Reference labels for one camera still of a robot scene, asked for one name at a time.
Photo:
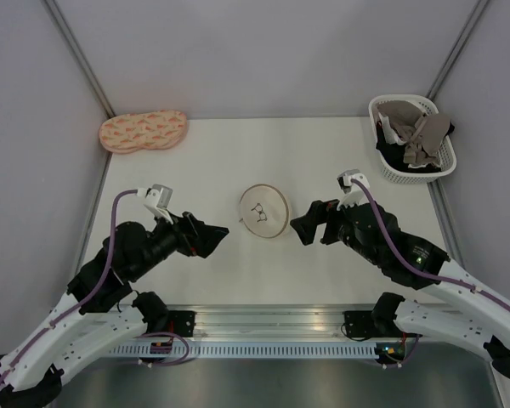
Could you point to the aluminium mounting rail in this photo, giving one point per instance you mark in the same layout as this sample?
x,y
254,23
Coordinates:
x,y
293,322

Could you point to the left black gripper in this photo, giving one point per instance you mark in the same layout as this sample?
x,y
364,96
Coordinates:
x,y
195,236

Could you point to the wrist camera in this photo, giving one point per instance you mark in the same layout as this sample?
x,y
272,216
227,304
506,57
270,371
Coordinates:
x,y
353,184
156,201

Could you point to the white garment in basket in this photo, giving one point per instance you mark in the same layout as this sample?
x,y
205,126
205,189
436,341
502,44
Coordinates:
x,y
390,135

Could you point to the left aluminium corner post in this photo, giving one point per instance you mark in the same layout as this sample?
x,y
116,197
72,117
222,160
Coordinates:
x,y
63,27

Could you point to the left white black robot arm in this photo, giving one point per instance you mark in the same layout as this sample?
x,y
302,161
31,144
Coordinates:
x,y
82,327

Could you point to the pink carrot print bra case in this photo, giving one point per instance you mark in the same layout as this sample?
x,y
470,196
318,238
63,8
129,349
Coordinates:
x,y
156,130

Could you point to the white plastic basket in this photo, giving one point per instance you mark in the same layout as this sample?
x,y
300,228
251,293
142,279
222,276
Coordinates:
x,y
427,153

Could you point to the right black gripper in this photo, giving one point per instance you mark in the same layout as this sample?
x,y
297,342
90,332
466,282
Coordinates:
x,y
305,225

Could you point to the white slotted cable duct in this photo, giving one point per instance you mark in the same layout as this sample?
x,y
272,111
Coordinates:
x,y
245,350

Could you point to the black garment in basket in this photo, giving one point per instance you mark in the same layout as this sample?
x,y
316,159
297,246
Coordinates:
x,y
391,155

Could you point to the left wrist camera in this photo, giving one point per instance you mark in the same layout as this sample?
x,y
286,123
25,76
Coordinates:
x,y
156,201

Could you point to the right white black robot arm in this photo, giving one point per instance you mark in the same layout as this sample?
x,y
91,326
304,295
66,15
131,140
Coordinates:
x,y
416,263

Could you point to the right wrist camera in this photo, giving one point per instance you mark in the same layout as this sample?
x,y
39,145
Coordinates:
x,y
353,184

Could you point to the beige bra in basket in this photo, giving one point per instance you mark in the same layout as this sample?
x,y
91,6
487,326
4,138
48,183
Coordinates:
x,y
429,132

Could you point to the right aluminium corner post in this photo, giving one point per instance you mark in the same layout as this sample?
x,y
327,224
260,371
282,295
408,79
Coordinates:
x,y
462,39

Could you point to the aluminium corner post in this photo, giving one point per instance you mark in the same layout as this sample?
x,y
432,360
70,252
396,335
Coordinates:
x,y
462,39
63,27

